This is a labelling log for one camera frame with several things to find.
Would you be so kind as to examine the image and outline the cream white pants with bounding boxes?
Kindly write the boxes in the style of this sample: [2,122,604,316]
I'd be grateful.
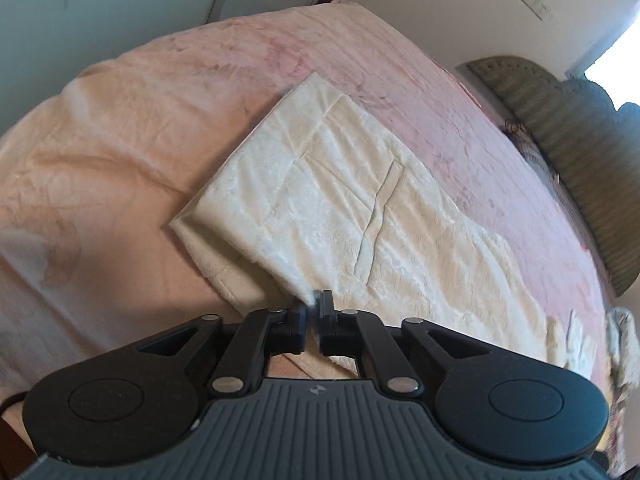
[170,74,597,377]

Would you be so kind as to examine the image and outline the pink plush bed blanket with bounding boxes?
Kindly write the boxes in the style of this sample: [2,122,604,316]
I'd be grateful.
[1,3,605,396]

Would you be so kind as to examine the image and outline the floral crumpled quilt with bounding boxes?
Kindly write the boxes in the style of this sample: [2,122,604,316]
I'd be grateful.
[605,307,639,477]

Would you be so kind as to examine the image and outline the olive green padded headboard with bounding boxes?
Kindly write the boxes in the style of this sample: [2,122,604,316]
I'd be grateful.
[466,55,639,296]

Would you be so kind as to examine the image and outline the bright window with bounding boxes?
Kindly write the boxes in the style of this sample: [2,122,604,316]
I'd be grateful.
[565,15,640,110]

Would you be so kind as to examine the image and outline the white wardrobe door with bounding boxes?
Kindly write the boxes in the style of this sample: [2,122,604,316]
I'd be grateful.
[0,0,318,131]

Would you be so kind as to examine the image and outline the white wall switch plate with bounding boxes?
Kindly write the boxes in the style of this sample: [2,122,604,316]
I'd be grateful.
[520,0,552,22]

